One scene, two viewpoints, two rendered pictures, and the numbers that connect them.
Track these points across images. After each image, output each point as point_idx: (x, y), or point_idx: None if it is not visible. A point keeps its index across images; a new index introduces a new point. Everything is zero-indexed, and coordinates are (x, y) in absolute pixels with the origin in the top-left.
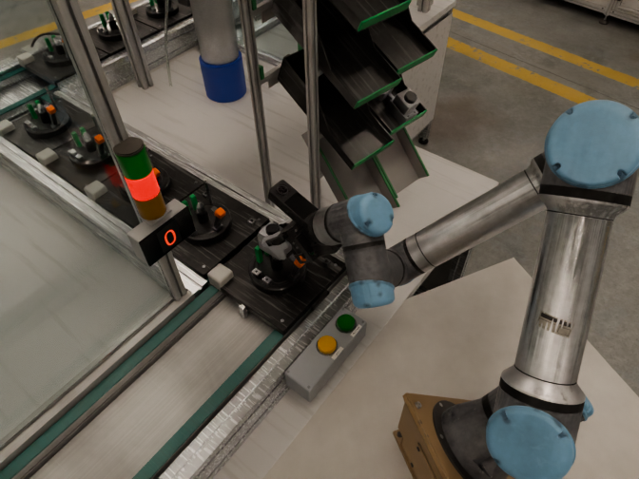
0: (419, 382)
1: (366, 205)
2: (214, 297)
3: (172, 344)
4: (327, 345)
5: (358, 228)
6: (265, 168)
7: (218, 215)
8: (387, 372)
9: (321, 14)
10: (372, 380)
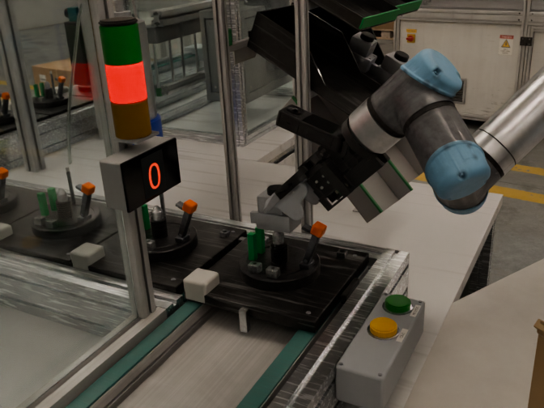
0: (520, 380)
1: (430, 53)
2: (195, 316)
3: (143, 380)
4: (385, 325)
5: (427, 82)
6: (233, 170)
7: (189, 207)
8: (469, 376)
9: None
10: (453, 388)
